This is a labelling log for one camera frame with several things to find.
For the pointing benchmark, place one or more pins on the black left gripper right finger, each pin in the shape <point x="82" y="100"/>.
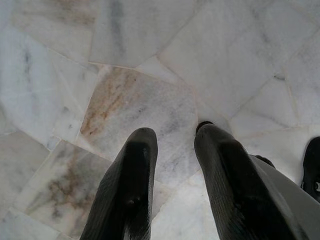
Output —
<point x="232" y="190"/>

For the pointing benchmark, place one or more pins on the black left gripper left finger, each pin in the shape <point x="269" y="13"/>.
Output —
<point x="127" y="190"/>

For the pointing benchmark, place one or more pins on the grey robot leg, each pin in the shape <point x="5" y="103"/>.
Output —
<point x="297" y="210"/>

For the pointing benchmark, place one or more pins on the black robot foot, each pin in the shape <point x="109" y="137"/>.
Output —
<point x="312" y="165"/>

